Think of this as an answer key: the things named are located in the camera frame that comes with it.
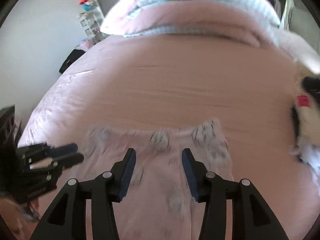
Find black bag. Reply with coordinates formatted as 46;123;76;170
59;49;86;74

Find folded white striped garment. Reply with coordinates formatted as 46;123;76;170
291;138;319;179

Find light pink pillow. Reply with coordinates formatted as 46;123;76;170
273;29;319;75

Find folded cream garment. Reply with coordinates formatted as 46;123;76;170
293;63;319;146

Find pink bed sheet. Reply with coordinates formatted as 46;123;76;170
20;35;319;239

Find folded navy garment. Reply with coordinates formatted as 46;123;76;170
302;76;320;102

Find pink cartoon print pajama pants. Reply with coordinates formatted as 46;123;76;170
74;119;233;239

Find folded pink checkered duvet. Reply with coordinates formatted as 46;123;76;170
100;0;280;48

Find white shelf rack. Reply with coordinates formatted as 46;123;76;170
78;11;105;44

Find person left hand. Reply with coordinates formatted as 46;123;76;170
1;198;41;239

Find red blue wall toy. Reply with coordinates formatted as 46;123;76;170
79;0;96;12

